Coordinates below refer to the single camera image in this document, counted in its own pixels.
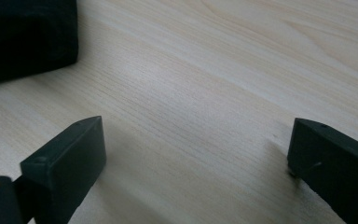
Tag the black cat print t-shirt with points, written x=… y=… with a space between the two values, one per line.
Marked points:
x=24 y=37

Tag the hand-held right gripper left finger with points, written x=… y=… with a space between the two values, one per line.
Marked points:
x=65 y=161

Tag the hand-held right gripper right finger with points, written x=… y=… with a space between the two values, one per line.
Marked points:
x=332 y=161

